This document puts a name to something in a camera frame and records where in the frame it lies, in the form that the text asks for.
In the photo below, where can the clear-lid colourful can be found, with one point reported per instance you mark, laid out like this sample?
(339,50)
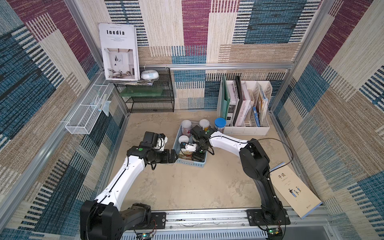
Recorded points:
(204,124)

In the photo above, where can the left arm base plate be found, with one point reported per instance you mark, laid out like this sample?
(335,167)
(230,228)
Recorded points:
(156,221)

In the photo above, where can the dark grey binder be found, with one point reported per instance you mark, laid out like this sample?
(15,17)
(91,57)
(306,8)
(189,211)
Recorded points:
(239,91)

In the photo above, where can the blue slim book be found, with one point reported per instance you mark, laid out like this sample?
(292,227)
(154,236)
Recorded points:
(256,118)

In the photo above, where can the pink book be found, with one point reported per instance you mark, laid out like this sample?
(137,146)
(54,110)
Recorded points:
(245,106)

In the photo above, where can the white plastic file organizer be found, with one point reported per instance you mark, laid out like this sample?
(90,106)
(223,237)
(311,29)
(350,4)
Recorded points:
(249,127)

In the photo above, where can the tall white-lid red label can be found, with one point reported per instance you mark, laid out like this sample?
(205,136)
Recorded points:
(186,127)

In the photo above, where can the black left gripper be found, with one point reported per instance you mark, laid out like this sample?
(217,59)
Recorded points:
(165,158)

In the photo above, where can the oval fish tin can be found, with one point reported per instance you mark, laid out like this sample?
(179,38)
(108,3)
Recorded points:
(184,154)

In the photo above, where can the aluminium front rail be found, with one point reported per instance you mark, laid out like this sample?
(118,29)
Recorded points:
(232,224)

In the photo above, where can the small white-lid yellow can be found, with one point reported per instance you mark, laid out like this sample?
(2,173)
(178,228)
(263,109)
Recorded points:
(183,140)

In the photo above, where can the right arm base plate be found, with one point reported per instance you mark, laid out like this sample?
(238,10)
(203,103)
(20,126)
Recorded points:
(259,217)

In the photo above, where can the black wire shelf rack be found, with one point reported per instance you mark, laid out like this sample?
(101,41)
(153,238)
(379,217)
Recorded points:
(165,103)

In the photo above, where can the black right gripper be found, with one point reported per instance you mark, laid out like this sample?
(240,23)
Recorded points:
(198,153)

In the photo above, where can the white round device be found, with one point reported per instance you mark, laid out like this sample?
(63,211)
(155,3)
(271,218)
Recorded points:
(150,75)

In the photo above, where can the white wire wall basket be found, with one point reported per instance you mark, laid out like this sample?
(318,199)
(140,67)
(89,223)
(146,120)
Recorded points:
(87,113)

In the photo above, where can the green folder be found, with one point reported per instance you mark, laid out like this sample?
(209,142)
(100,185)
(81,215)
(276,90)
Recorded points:
(223,100)

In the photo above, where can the blue lid pencil canister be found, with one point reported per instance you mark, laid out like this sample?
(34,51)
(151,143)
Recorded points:
(220,124)

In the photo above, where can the light blue plastic basket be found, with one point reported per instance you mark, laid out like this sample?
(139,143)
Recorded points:
(198,160)

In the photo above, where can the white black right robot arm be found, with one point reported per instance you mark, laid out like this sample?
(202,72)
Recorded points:
(255,164)

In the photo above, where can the stack of worn papers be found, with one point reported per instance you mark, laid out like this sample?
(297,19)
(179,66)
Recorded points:
(262,105)

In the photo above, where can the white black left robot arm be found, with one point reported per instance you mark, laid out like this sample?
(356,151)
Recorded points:
(103,218)

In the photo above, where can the Inedia white magazine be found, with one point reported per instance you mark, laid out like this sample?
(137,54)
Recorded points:
(120,52)

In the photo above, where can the green board on shelf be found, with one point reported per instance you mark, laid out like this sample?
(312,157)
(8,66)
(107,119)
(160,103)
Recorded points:
(141,92)

